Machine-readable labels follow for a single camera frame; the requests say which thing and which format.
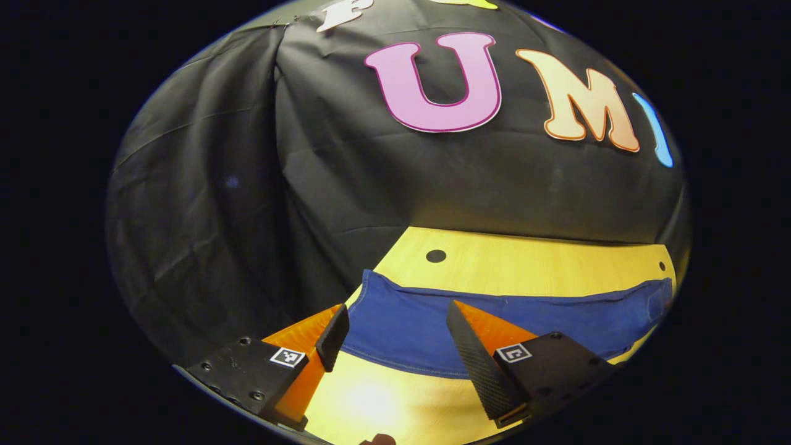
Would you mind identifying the black backdrop cloth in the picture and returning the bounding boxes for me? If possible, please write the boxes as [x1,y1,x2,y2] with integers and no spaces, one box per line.
[106,0,692,367]

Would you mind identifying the blue denim jeans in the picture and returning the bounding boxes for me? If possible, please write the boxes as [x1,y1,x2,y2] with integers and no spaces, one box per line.
[341,269,674,379]

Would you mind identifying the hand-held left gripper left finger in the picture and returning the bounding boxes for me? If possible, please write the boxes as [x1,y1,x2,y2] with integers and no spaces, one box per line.
[184,303,350,432]

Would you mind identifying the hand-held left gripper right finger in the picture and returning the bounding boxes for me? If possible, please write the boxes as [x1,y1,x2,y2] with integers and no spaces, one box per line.
[446,300,620,430]

